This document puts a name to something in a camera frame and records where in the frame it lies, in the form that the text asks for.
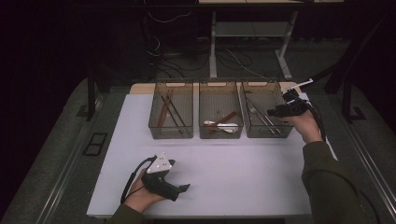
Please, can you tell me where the tangle of floor cables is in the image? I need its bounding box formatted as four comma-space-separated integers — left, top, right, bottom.
143, 31, 275, 79

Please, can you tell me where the hand-held gripper black cable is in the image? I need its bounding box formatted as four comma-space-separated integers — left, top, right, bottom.
306, 98, 328, 144
120, 155, 157, 204

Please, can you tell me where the black slanted stand leg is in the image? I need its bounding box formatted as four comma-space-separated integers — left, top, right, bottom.
300, 8, 396, 95

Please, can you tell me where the left hand-held gripper black cable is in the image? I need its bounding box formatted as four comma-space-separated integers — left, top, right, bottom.
120, 155, 157, 204

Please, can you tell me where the white table cover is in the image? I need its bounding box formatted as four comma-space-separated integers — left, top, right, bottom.
86, 92, 339, 217

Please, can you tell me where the right hand-held gripper black cable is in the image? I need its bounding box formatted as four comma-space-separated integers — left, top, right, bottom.
306, 98, 328, 144

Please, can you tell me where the white ceramic spoon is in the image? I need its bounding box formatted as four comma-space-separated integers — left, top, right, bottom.
204, 120, 240, 133

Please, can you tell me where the hanging white cable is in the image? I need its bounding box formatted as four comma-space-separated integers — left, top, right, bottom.
147, 10, 194, 24

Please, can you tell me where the metal floor rail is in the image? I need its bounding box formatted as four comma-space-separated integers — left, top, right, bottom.
340, 119, 396, 216
35, 122, 94, 224

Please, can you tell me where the metal fork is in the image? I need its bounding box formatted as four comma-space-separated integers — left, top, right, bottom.
247, 101, 278, 135

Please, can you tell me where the black upright stand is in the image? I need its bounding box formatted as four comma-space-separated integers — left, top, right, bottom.
341, 73, 368, 123
76, 69, 106, 122

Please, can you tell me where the person's right hand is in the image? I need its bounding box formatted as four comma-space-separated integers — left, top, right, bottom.
279, 109, 323, 145

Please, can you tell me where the white desk frame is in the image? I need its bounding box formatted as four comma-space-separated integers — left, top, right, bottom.
197, 0, 346, 81

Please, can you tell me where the metal knife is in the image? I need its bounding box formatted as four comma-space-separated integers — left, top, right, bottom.
257, 106, 283, 134

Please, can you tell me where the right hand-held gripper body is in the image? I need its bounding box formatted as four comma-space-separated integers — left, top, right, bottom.
280, 77, 314, 118

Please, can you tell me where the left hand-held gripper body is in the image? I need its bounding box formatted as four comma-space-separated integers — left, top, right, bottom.
141, 152, 181, 203

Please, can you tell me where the brown wooden spoon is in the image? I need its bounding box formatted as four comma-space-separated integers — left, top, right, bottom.
208, 110, 241, 132

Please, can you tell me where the person's left hand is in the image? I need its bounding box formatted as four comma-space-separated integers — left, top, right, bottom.
123, 170, 166, 214

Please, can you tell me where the smoky transparent plastic bin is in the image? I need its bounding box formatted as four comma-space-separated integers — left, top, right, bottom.
241, 80, 296, 139
148, 81, 194, 140
198, 81, 245, 140

